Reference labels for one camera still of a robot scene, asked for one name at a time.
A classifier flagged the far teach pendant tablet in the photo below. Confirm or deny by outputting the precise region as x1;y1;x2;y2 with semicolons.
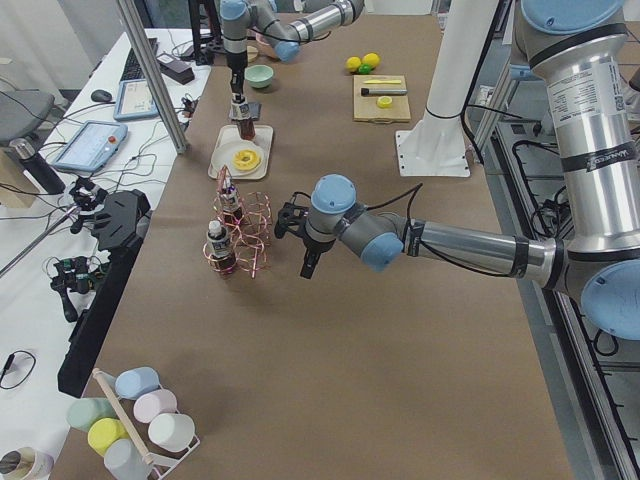
113;79;159;122

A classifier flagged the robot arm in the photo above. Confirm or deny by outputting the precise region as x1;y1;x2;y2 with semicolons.
219;0;364;105
300;1;639;340

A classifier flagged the pink pastel cup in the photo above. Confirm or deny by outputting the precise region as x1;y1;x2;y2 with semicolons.
133;388;178;424

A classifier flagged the aluminium frame post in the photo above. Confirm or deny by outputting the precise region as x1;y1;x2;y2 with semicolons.
116;0;188;154

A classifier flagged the blue pastel cup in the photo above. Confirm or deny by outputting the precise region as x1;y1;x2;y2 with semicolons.
115;366;160;400

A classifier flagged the near teach pendant tablet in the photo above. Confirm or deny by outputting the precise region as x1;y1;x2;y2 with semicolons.
52;120;128;173

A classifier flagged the yellow pastel cup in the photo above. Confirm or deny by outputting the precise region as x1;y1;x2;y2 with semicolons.
87;418;130;456

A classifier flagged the computer mouse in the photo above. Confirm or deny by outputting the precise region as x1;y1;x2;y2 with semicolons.
91;89;113;103

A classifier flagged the tea bottle top rack slot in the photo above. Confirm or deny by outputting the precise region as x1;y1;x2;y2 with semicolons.
219;177;240;213

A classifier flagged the tea bottle rack slot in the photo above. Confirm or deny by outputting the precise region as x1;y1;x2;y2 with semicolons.
219;177;240;213
207;220;236;272
231;94;256;141

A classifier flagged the pink bowl with ice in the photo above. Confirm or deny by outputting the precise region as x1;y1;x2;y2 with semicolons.
255;32;280;61

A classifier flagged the copper wire bottle rack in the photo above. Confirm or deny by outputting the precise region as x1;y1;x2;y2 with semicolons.
202;167;273;278

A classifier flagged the half lemon slice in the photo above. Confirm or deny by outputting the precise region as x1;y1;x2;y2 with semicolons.
376;96;393;109

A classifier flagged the yellow lemon far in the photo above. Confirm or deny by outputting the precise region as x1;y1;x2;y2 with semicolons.
361;52;381;69

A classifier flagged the wooden mug tree stand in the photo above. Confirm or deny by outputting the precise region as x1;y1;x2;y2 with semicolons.
242;44;259;64

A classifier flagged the yellow plastic knife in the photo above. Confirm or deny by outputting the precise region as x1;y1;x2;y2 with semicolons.
363;78;403;85

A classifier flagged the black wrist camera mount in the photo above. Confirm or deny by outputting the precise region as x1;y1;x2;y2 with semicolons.
274;191;311;239

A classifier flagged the glazed donut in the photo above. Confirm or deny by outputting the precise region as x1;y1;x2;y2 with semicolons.
233;149;261;172

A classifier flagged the white pastel cup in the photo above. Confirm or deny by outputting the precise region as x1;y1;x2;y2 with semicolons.
148;413;195;453

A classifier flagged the grey folded cloth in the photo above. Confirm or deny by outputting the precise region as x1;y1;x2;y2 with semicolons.
229;101;261;122

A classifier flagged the teach pendant tablet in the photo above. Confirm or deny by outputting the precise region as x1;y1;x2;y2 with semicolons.
113;79;159;122
52;120;128;173

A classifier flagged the wooden cutting board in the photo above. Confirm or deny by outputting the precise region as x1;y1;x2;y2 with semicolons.
352;75;411;123

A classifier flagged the tea bottle front rack slot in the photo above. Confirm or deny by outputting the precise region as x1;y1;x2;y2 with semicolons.
207;220;236;272

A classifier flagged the black keyboard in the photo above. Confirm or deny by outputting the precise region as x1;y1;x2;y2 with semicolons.
120;37;158;81

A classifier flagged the green pastel cup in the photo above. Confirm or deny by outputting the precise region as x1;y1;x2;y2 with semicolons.
66;397;117;432

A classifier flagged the mint green bowl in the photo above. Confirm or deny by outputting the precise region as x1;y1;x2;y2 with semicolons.
244;65;274;89

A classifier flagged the grey pastel cup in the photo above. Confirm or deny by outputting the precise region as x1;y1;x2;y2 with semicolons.
103;439;152;480

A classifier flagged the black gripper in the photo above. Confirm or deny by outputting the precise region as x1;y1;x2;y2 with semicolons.
227;50;247;103
300;236;334;278

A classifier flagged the green lime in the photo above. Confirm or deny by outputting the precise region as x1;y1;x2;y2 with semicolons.
357;64;372;75

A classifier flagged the cream serving tray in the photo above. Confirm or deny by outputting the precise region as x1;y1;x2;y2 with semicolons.
208;125;273;180

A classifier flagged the yellow lemon near board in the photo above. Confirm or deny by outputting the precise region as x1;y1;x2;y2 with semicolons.
345;56;362;72

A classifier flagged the black thermos bottle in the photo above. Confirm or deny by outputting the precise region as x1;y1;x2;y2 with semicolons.
9;138;66;195

